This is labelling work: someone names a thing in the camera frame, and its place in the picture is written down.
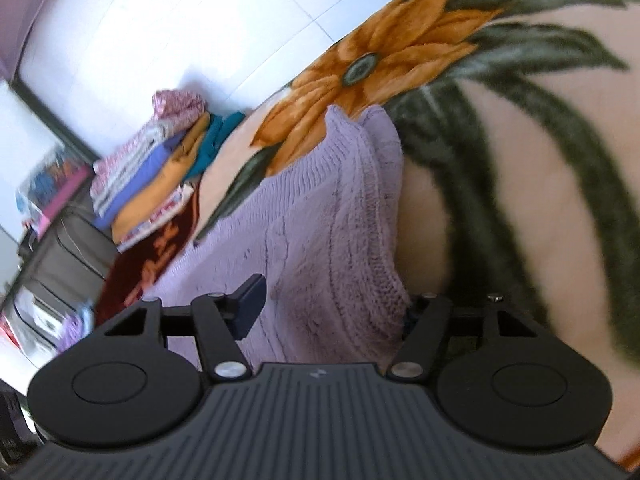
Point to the floral plush blanket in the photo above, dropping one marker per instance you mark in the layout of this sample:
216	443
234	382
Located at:
500	160

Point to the clear plastic storage box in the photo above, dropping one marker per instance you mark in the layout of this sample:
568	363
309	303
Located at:
50	190

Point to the purple curtain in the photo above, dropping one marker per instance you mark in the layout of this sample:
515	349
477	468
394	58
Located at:
25	5

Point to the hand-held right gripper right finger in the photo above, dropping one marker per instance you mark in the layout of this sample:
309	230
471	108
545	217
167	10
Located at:
425	325

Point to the lilac knit sweater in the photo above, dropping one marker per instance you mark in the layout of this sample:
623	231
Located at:
325	235

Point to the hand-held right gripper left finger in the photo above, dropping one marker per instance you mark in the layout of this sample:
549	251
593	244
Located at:
250	307

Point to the grey soft suitcase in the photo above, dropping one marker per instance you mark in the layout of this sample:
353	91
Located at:
65	260

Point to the stack of folded clothes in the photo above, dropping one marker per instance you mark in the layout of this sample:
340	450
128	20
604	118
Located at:
150	180

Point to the lilac and blue folded cloth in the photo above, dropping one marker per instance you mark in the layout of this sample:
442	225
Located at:
75	327

